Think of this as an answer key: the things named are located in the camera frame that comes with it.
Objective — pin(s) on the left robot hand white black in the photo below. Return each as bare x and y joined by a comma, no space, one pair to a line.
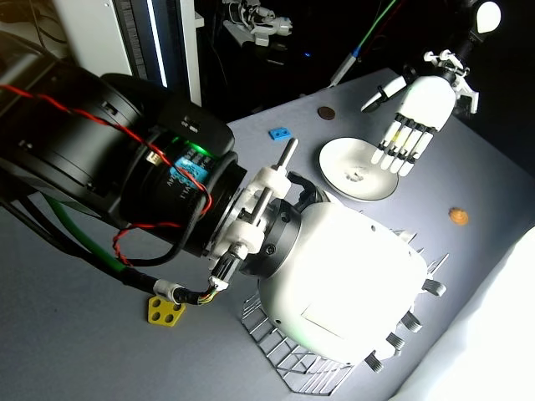
430,100

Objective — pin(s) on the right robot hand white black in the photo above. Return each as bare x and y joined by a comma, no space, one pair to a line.
342,284

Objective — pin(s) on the white plate dark underside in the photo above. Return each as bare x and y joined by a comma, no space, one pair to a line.
334,167

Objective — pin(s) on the grey tube blue connector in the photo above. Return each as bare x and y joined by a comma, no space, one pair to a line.
344,69

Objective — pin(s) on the brown round disc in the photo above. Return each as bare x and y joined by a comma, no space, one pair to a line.
325,113

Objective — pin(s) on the orange cookie shaped toy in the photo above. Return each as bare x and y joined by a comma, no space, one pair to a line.
458,217

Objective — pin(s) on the small blue rectangular block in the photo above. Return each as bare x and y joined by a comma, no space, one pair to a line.
279,136

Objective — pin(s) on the white grey mechanical device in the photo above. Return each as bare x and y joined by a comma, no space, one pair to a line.
267,25

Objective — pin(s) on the yellow pentagon block with holes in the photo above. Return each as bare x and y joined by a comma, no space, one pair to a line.
164,311

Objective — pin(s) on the white robot column LED strip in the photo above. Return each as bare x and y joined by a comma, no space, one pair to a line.
96,37

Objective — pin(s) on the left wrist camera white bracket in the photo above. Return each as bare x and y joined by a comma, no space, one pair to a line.
470,98

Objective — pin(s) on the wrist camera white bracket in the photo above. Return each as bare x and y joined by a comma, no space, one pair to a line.
271,177
470,98

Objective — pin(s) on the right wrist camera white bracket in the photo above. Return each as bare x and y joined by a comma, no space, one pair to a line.
271,177

